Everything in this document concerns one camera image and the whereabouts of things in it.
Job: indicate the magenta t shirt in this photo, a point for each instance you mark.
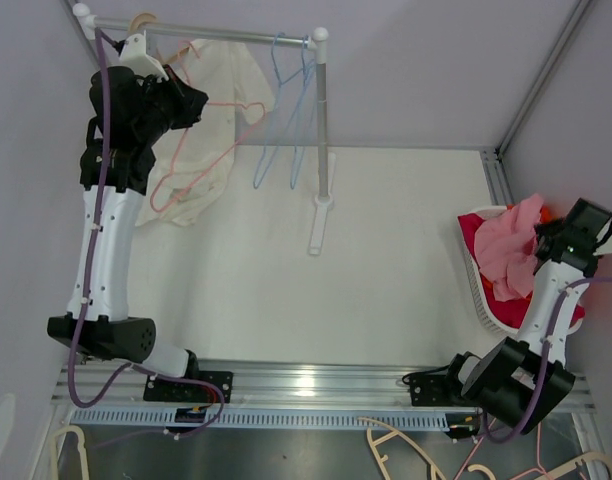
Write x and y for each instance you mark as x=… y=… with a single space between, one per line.
x=510 y=313

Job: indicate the aluminium mounting rail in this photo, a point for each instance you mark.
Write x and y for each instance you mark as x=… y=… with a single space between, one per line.
x=284 y=386

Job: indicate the beige hanger on floor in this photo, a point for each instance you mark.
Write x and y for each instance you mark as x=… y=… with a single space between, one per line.
x=397 y=455

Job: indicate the beige wooden hanger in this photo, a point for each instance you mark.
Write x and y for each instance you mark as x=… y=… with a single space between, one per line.
x=140 y=23

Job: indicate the metal clothes rack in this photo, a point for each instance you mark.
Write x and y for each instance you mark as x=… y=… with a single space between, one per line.
x=323 y=125

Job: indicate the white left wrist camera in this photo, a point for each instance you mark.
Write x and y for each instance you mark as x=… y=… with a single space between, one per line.
x=135 y=57

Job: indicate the pink t shirt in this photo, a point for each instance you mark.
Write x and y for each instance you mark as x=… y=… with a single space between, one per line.
x=504 y=248

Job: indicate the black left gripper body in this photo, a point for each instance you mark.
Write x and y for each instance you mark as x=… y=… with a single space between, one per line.
x=156 y=120

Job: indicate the light blue wire hanger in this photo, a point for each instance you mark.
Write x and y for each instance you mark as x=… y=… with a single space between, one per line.
x=275 y=124
x=302 y=123

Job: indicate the white plastic laundry basket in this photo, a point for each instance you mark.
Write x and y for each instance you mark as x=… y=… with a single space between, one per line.
x=484 y=313

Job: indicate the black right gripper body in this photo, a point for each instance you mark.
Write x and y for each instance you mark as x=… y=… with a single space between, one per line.
x=552 y=230

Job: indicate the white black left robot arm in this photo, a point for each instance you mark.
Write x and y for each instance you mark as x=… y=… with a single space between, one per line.
x=97 y=320

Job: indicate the slotted white cable duct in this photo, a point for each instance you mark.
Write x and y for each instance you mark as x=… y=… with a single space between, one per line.
x=179 y=417

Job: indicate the cream white t shirt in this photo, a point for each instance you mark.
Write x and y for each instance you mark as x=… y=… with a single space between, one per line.
x=206 y=150

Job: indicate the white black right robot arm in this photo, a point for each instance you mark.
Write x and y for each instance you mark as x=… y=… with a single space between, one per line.
x=524 y=377

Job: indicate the orange t shirt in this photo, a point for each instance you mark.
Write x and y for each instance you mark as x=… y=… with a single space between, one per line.
x=546 y=214

